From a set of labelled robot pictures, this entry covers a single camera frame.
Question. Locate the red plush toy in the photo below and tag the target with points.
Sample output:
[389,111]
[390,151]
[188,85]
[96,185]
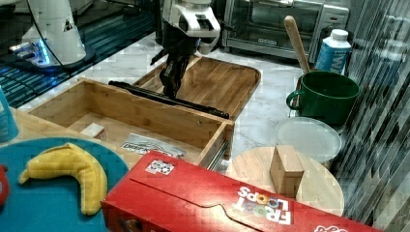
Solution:
[4,184]

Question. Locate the small white block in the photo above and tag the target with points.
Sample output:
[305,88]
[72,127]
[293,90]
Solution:
[95,130]

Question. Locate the blue white bottle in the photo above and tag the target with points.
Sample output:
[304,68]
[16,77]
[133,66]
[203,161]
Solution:
[333,52]

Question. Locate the small wooden block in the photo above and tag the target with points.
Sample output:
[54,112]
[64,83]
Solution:
[286,171]

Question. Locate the silver toaster oven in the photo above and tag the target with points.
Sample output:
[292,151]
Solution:
[258,25]

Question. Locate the red Froot Loops box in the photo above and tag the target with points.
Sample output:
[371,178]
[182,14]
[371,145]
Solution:
[163,194]

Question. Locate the silver chip bag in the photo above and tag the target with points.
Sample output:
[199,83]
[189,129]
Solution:
[142,144]

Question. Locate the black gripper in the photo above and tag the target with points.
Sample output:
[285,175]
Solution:
[179,48]

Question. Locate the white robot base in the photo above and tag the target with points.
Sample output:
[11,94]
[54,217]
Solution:
[54,40]

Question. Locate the yellow plush banana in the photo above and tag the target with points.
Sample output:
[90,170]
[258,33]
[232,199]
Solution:
[70,160]

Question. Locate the round light wooden board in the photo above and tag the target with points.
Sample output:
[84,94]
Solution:
[319,188]

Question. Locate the dark wooden cutting board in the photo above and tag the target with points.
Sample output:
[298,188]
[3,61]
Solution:
[223,85]

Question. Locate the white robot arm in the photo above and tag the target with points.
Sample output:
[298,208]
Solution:
[187,26]

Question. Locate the light wooden drawer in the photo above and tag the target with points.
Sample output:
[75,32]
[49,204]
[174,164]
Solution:
[204,138]

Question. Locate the light blue cup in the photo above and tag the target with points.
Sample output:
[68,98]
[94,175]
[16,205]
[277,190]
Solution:
[8,127]

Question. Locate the green pot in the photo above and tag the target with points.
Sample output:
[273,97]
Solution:
[324,96]

